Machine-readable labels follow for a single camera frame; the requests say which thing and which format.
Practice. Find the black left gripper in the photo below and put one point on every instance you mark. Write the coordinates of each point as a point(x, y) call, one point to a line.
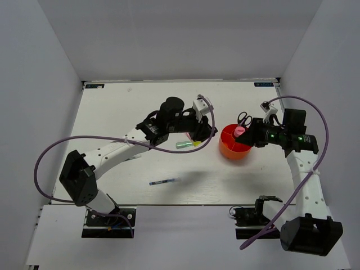
point(202, 130)

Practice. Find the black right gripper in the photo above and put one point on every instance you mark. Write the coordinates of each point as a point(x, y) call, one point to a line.
point(252, 135)

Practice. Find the black handled scissors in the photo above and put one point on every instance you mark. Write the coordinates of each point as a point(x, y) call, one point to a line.
point(244, 119)

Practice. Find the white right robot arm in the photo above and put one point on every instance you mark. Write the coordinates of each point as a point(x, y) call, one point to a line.
point(304, 221)

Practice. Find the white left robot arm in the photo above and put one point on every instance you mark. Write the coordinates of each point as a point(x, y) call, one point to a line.
point(81, 171)

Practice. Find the pink transparent plastic case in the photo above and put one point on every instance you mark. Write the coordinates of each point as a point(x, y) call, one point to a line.
point(189, 137)

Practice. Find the green transparent plastic case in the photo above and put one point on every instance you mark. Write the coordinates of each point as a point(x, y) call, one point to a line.
point(184, 144)

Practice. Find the orange round organizer container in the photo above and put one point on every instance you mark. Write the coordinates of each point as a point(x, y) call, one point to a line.
point(228, 146)

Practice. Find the right corner table label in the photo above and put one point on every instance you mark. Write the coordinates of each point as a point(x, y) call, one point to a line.
point(263, 84)

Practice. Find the corner table label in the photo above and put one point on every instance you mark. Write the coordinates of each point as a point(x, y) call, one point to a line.
point(94, 86)
point(263, 84)

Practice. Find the blue ink pen refill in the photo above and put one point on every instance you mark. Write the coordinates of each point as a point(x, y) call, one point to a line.
point(160, 182)

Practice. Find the left corner table label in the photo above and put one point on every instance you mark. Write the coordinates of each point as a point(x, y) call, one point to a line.
point(94, 86)

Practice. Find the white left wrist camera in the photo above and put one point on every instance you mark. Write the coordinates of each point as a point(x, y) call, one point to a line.
point(202, 106)

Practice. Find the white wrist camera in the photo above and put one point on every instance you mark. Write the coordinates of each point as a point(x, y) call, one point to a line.
point(269, 110)
point(202, 106)

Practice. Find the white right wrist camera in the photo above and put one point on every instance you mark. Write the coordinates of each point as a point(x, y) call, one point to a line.
point(269, 110)

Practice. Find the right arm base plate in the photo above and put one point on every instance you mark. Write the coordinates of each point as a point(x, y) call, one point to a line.
point(250, 220)

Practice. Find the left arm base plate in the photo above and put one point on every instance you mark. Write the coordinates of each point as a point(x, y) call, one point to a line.
point(99, 227)

